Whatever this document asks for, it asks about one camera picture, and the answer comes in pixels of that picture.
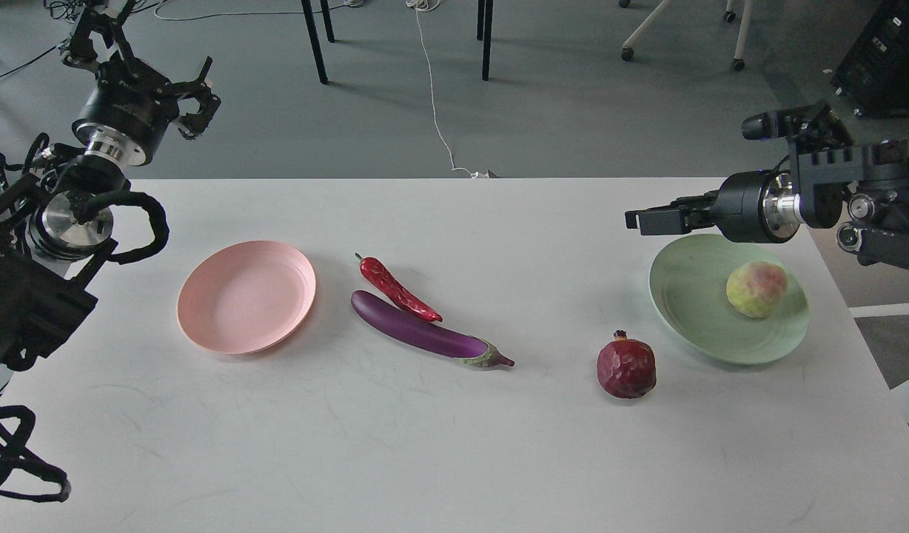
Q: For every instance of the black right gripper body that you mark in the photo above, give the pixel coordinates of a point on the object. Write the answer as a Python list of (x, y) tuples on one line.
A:
[(757, 207)]

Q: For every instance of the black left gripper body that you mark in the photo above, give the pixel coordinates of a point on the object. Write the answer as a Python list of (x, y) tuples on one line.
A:
[(131, 106)]

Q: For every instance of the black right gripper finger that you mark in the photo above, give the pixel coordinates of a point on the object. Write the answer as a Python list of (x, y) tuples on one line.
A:
[(681, 216)]

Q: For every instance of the red pomegranate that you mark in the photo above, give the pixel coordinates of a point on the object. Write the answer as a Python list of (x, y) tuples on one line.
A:
[(626, 368)]

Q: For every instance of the red chili pepper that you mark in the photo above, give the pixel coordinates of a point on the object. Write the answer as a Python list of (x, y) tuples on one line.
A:
[(381, 278)]

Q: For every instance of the purple eggplant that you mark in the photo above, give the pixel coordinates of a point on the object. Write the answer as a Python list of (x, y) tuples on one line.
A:
[(412, 331)]

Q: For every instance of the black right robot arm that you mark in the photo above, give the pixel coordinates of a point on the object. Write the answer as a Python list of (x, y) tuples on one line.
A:
[(826, 181)]

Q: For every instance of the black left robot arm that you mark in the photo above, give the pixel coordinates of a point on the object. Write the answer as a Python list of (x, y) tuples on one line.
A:
[(67, 210)]

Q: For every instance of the green plate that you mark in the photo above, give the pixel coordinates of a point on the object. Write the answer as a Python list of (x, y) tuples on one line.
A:
[(687, 282)]

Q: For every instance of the black table leg left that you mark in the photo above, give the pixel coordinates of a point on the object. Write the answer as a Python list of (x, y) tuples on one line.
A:
[(314, 34)]

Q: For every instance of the black table leg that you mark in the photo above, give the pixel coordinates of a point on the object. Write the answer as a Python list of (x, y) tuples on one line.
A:
[(314, 34), (484, 25)]

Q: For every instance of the white office chair base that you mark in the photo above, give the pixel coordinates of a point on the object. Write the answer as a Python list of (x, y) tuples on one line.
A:
[(662, 29)]

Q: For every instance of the black equipment case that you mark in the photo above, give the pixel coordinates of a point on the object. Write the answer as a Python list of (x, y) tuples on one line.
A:
[(874, 74)]

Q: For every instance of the pink plate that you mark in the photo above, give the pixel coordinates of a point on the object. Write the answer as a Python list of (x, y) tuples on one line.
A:
[(247, 297)]

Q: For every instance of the black table leg right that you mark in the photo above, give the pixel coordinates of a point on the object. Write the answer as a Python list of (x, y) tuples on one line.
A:
[(484, 25)]

